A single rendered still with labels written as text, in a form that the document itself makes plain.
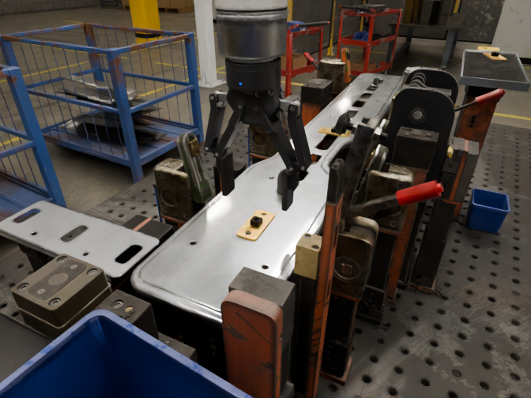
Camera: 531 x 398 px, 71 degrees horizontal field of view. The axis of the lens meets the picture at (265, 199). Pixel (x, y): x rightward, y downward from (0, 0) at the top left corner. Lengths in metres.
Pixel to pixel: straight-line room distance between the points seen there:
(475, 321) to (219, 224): 0.63
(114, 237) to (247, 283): 0.43
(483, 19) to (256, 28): 8.05
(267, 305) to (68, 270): 0.33
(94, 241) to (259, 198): 0.30
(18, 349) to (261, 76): 0.42
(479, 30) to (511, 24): 0.96
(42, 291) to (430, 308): 0.79
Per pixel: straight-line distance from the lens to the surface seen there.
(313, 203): 0.71
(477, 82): 1.00
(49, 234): 0.72
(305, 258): 0.51
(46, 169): 2.48
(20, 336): 0.52
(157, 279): 0.57
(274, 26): 0.49
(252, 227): 0.64
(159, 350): 0.28
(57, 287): 0.51
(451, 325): 0.97
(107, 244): 0.65
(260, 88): 0.50
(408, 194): 0.52
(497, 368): 0.94
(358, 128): 0.48
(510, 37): 7.67
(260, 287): 0.26
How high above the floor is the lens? 1.38
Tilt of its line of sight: 32 degrees down
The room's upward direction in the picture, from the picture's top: straight up
